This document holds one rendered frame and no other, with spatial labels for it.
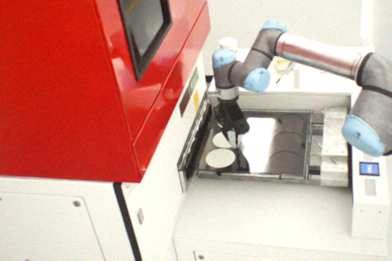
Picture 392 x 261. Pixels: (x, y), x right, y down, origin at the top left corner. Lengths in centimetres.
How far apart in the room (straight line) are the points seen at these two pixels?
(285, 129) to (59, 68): 99
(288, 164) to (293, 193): 10
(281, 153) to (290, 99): 28
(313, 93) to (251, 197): 48
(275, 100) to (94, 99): 101
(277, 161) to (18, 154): 83
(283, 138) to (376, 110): 55
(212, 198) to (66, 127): 70
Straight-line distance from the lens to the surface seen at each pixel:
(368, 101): 135
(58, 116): 117
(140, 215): 134
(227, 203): 170
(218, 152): 178
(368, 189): 155
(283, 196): 171
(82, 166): 124
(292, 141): 180
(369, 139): 133
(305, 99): 195
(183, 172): 166
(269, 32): 156
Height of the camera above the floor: 201
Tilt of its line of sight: 35 degrees down
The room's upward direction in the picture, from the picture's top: 9 degrees counter-clockwise
